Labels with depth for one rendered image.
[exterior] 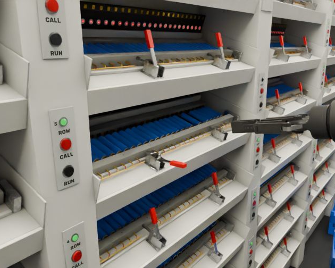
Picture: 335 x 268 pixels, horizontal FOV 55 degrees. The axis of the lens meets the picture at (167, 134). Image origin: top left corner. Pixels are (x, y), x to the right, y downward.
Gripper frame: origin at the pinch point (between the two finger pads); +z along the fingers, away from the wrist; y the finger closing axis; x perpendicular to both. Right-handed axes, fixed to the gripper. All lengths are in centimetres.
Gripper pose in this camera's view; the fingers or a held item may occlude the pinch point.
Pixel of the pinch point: (245, 126)
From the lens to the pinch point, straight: 85.4
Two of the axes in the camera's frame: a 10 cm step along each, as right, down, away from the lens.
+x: -1.6, -9.8, -1.4
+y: 6.3, -2.1, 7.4
